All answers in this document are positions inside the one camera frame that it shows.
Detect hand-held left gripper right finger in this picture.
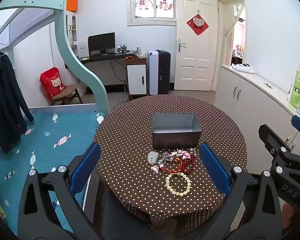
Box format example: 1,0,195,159
190,142,283,240

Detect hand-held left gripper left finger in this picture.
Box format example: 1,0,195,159
17,142,108,240

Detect dark red bead bracelet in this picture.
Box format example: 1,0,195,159
162,152,197,176

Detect pink stone bracelet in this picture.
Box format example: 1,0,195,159
171,149,191,160

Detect white bead bracelet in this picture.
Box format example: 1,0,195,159
165,172,192,197

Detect grey metal box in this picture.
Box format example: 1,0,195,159
152,113,202,150

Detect pearl chain with pink charm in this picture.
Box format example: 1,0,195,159
151,152,176,173

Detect pale green jade pendant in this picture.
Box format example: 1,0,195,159
147,152,163,166

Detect person's right hand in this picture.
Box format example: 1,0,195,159
282,202,295,228

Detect white low cabinet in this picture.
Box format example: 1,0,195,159
214,64,300,178

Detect blue candy-print bed sheet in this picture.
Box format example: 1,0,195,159
0,110,108,235

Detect brown polka-dot tablecloth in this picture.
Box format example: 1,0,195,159
95,94,248,233

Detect white cloth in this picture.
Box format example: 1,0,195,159
231,63,255,74

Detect wooden chair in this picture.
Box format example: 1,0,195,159
50,83,84,106

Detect red cat-print bag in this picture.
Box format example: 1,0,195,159
39,67,67,99

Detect white door desk cabinet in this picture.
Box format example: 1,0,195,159
125,57,148,98

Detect dark jacket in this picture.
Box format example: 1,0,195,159
0,45,35,154

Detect black suitcase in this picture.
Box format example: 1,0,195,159
157,50,171,96

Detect white panel door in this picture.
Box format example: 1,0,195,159
173,0,218,91

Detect dark desk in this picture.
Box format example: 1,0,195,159
77,51,141,86

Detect white air cooler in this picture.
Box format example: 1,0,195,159
147,49,159,96

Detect white box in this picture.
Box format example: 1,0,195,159
76,45,89,58

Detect black monitor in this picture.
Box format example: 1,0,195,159
88,32,116,54

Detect red door decoration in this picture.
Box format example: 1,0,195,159
186,14,209,36

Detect white glass-door cupboard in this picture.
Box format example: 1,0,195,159
66,12,78,57

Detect orange box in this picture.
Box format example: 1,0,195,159
66,0,79,13

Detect window with red stickers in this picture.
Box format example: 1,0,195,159
127,0,183,27

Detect teal bunk bed frame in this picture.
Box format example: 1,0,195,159
0,0,111,113

